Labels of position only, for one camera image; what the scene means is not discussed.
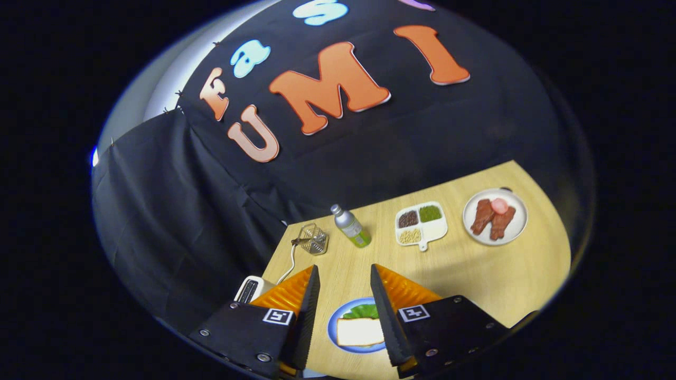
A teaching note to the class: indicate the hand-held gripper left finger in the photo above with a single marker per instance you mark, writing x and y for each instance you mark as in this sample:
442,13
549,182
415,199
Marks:
306,322

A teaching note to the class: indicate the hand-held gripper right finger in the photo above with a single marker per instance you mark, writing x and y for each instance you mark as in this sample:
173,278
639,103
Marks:
388,322

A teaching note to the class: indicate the green lettuce leaf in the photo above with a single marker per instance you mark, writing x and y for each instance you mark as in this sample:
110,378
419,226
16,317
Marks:
364,311

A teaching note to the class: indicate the toast slice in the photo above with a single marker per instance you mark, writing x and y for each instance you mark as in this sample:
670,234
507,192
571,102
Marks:
359,332

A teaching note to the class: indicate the blue plate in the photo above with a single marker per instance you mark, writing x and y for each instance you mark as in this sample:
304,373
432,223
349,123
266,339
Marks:
334,322

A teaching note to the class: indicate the cream white toaster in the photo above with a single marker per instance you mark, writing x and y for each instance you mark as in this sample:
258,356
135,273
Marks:
264,282

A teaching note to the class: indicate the pile of yellow beans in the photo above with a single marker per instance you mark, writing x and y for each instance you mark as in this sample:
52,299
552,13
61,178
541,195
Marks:
410,236

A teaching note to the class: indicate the silver bottle green label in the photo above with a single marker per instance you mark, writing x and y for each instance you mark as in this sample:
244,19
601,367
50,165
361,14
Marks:
351,227

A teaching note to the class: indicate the white divided tray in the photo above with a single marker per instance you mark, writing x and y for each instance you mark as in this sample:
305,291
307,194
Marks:
435,229

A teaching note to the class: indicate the pile of dark beans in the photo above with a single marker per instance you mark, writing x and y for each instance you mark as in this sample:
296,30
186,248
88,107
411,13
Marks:
408,219

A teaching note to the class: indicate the pile of green beans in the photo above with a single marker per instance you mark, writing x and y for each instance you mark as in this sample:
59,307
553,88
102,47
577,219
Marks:
430,213

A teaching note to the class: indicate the brown meat piece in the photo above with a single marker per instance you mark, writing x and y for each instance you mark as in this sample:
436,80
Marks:
501,224
482,216

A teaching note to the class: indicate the small pink ham slice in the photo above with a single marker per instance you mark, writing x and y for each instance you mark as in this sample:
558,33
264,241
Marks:
499,206

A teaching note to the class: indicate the white round plate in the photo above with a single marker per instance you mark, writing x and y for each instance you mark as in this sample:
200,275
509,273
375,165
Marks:
517,221

